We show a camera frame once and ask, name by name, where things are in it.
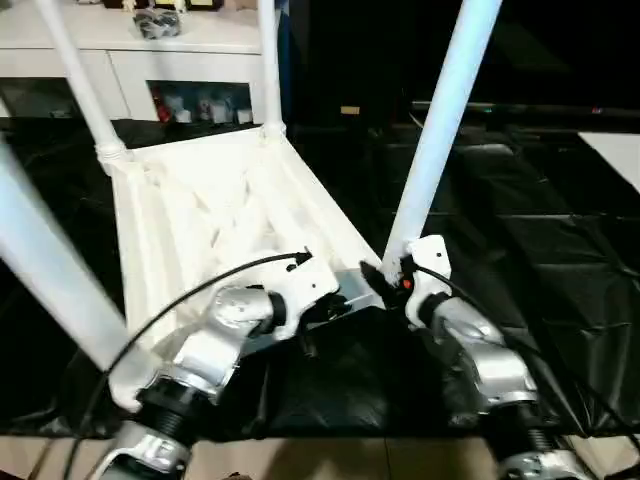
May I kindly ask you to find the white plastic table top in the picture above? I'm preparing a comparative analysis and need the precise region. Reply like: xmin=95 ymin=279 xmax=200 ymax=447
xmin=97 ymin=124 xmax=389 ymax=414

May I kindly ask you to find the white plastic table leg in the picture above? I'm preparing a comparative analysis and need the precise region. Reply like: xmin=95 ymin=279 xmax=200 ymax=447
xmin=257 ymin=0 xmax=286 ymax=141
xmin=37 ymin=0 xmax=126 ymax=166
xmin=380 ymin=0 xmax=504 ymax=284
xmin=0 ymin=134 xmax=129 ymax=374

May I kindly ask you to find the black glossy mat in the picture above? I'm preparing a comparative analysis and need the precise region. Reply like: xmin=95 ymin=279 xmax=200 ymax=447
xmin=0 ymin=117 xmax=640 ymax=441

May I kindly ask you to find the long black bar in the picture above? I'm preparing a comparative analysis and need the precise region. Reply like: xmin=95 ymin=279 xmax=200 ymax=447
xmin=409 ymin=99 xmax=640 ymax=121

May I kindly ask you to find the white flat panel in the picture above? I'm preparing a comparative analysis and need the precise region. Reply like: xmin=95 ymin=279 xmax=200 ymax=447
xmin=577 ymin=130 xmax=640 ymax=194

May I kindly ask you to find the white glass-door cabinet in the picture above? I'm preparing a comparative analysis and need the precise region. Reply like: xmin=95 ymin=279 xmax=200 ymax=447
xmin=0 ymin=0 xmax=281 ymax=124

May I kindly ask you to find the large dark screen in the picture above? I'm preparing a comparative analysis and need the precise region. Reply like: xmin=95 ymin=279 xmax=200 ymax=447
xmin=282 ymin=0 xmax=640 ymax=119

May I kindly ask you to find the dark bag of parts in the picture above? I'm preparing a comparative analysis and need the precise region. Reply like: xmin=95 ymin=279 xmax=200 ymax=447
xmin=132 ymin=10 xmax=181 ymax=40

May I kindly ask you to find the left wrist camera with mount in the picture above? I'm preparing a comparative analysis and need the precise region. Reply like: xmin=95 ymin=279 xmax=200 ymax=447
xmin=264 ymin=254 xmax=341 ymax=344

